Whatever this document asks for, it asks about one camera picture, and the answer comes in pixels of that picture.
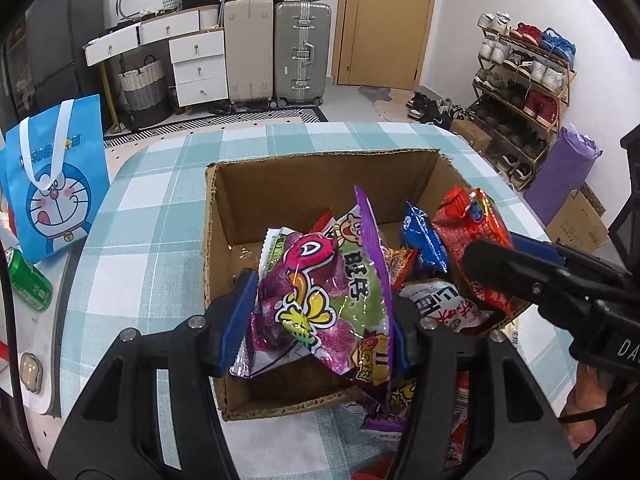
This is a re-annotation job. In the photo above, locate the purple green snack bag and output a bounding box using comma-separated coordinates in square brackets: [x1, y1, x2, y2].
[229, 188, 393, 388]

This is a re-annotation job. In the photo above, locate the person's right hand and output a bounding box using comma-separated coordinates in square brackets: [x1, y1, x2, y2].
[561, 363, 624, 452]

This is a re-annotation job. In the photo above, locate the cardboard box on floor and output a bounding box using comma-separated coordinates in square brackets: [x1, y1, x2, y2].
[546, 190, 608, 254]

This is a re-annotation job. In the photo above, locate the purple rolled mat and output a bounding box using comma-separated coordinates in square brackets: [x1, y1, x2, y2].
[524, 124, 602, 226]

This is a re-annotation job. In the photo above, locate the red snack bag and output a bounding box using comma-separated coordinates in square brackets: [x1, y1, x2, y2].
[431, 186, 514, 318]

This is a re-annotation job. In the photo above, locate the white red snack packet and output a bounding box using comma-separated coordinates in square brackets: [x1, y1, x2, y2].
[399, 278, 491, 333]

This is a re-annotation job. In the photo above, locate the blue snack bag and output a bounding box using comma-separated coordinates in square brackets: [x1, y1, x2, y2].
[401, 202, 449, 275]

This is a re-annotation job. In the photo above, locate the small earbud case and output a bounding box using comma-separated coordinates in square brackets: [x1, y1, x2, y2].
[20, 352, 43, 393]

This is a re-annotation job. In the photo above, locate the teal plaid tablecloth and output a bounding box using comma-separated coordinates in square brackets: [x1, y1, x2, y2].
[58, 120, 582, 480]

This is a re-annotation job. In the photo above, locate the green soda can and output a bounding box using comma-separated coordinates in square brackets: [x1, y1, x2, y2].
[6, 248, 53, 312]

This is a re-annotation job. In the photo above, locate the shoe rack with shoes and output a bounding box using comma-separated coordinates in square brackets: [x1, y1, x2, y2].
[466, 12, 576, 191]

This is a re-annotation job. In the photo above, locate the brown SF cardboard box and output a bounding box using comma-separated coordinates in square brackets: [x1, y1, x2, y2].
[202, 148, 532, 422]

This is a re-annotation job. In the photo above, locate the blue Doraemon gift bag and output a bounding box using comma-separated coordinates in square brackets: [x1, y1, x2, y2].
[1, 94, 110, 264]

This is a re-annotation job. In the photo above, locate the wooden door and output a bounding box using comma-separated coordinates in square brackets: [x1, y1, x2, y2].
[332, 0, 435, 90]

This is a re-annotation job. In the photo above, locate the woven laundry basket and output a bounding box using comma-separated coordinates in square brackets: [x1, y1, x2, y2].
[118, 54, 171, 129]

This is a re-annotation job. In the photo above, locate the silver suitcase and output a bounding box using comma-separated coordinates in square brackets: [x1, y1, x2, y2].
[273, 1, 332, 107]

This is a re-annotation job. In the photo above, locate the black refrigerator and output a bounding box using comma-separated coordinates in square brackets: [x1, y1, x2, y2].
[1, 0, 108, 132]

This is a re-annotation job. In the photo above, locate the beige suitcase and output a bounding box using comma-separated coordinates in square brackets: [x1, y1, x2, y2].
[224, 0, 274, 104]

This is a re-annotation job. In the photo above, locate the white drawer desk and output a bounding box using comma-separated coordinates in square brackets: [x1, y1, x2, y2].
[84, 4, 229, 131]

